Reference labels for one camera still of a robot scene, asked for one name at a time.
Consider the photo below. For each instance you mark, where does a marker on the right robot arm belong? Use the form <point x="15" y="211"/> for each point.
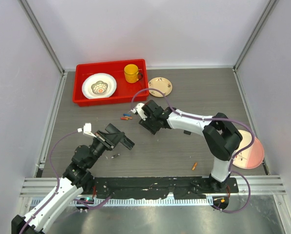
<point x="222" y="137"/>

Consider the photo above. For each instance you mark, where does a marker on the white slotted cable duct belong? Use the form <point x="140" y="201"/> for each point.
<point x="169" y="201"/>

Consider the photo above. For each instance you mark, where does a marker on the black battery cover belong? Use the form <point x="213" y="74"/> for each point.
<point x="187" y="132"/>

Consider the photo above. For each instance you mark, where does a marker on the white paper plate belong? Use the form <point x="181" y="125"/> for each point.
<point x="100" y="85"/>

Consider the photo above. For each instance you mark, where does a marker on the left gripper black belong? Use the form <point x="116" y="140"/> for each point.
<point x="110" y="140"/>

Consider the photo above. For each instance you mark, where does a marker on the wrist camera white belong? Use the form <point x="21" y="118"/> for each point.
<point x="137" y="110"/>
<point x="86" y="130"/>

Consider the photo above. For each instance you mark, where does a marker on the black remote control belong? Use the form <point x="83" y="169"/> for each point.
<point x="126" y="142"/>

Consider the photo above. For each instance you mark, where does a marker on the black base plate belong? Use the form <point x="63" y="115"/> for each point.
<point x="153" y="188"/>

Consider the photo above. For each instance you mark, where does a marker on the yellow mug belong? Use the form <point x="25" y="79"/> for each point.
<point x="132" y="73"/>

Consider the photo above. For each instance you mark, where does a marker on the beige floral saucer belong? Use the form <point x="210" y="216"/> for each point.
<point x="161" y="84"/>

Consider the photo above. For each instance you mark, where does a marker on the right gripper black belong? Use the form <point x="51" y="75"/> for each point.
<point x="145" y="123"/>

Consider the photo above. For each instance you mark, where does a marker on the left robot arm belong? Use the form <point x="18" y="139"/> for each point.
<point x="75" y="180"/>

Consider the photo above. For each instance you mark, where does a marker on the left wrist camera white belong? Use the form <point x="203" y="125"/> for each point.
<point x="86" y="130"/>

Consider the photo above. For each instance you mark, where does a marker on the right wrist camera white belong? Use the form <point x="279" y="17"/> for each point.
<point x="137" y="110"/>

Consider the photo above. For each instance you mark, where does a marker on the pink rimmed plate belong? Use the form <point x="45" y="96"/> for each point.
<point x="251" y="157"/>

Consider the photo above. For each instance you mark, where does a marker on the red plastic tray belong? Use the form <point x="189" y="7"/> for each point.
<point x="124" y="92"/>

